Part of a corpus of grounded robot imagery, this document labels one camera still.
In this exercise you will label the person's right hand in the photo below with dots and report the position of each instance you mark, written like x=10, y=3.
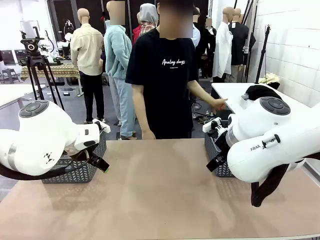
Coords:
x=148, y=135

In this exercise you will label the person's left forearm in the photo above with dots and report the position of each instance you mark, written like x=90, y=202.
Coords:
x=201, y=93

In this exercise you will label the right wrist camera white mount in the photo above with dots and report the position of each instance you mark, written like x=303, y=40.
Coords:
x=207, y=127

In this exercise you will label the black camera tripod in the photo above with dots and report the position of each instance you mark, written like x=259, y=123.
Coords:
x=37, y=60

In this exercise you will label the person's right forearm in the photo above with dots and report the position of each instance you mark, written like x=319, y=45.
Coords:
x=140, y=112

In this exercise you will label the white table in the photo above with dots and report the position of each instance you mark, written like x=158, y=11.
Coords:
x=12, y=92
x=232, y=92

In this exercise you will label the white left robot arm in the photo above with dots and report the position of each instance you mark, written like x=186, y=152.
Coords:
x=37, y=140

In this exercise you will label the cream cloth pile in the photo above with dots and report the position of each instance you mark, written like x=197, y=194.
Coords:
x=268, y=80

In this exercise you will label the grey plastic woven basket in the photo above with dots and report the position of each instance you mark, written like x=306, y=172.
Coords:
x=75, y=173
x=210, y=150

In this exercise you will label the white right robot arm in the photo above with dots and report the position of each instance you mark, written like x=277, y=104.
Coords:
x=275, y=145

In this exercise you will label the grey stool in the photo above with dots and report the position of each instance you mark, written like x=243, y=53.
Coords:
x=10, y=75

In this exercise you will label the mannequin in teal fleece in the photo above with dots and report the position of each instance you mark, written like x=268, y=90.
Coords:
x=117, y=55

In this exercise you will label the person's left hand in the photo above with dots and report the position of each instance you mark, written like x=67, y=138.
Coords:
x=220, y=103

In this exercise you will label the black light stand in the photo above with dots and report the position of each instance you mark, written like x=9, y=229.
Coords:
x=262, y=55

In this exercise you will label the person in black t-shirt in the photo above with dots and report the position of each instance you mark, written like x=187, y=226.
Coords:
x=162, y=100

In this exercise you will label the mannequin in black shirt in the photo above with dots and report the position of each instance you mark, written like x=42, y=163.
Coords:
x=240, y=45

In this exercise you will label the mannequin in beige shirt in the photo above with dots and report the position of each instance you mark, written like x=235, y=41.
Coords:
x=87, y=50

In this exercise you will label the table with patterned cloth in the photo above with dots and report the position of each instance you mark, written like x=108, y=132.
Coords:
x=65, y=71

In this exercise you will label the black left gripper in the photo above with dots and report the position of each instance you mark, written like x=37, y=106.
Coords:
x=80, y=156

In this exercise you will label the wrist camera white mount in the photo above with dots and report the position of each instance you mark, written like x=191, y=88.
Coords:
x=207, y=127
x=103, y=128

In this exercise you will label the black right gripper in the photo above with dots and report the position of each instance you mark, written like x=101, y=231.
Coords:
x=220, y=142

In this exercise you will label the mannequin in white shirt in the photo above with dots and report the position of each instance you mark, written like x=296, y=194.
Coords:
x=222, y=50

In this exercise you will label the mannequin in grey hood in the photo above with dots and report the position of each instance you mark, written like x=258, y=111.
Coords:
x=147, y=17

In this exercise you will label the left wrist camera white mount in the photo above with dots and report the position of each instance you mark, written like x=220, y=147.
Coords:
x=103, y=128

